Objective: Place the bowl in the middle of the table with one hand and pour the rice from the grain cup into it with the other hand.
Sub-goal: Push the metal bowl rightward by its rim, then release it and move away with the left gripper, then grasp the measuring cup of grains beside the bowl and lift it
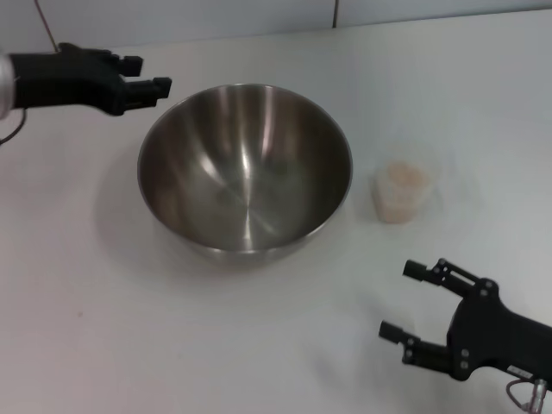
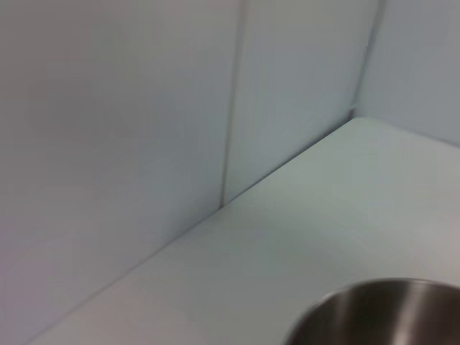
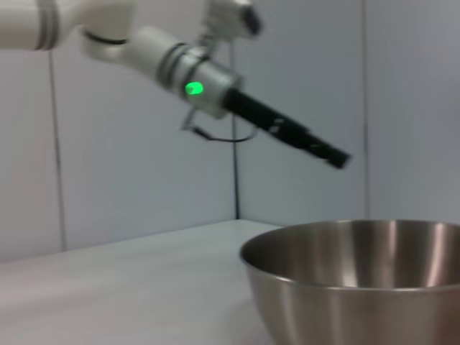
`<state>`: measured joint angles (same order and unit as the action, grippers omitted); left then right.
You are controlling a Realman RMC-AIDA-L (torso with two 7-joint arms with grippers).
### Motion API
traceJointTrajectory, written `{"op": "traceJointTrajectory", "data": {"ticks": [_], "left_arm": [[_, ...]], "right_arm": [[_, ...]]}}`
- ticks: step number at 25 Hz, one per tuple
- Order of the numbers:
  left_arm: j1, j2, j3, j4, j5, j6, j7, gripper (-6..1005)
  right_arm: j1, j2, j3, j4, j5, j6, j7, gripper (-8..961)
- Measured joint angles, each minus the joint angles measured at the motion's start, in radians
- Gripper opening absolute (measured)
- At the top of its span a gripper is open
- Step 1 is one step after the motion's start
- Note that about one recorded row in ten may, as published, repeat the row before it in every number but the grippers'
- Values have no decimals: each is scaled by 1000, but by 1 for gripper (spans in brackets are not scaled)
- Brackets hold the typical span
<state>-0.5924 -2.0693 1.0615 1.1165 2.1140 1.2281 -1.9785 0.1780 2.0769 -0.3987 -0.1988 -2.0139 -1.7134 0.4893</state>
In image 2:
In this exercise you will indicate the stainless steel mixing bowl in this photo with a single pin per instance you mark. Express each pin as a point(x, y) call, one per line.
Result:
point(388, 316)

